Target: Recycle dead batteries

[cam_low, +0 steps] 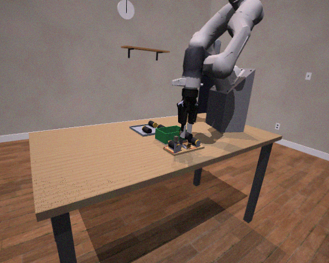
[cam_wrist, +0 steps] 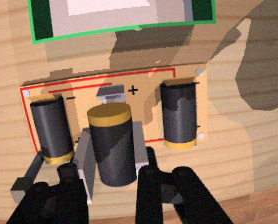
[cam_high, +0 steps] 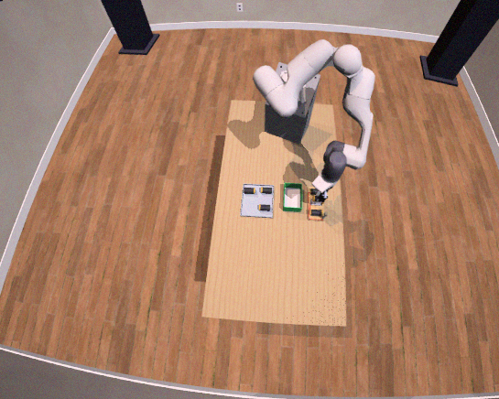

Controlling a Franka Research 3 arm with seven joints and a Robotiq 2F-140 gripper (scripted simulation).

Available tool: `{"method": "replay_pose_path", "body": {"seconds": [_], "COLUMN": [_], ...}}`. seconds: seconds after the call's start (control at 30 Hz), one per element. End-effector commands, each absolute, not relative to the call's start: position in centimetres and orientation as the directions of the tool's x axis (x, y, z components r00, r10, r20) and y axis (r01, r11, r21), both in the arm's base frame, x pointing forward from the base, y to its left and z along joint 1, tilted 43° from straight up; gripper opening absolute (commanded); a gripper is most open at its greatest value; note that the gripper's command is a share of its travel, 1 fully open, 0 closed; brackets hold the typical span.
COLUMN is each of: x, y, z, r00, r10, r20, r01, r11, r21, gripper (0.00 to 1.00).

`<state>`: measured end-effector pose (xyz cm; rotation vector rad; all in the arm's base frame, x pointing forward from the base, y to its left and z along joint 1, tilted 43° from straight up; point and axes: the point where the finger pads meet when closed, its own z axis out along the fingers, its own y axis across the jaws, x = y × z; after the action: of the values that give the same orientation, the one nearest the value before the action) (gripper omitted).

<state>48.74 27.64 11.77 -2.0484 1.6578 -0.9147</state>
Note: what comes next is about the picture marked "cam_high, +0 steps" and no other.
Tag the green open-top box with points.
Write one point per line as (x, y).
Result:
(292, 200)

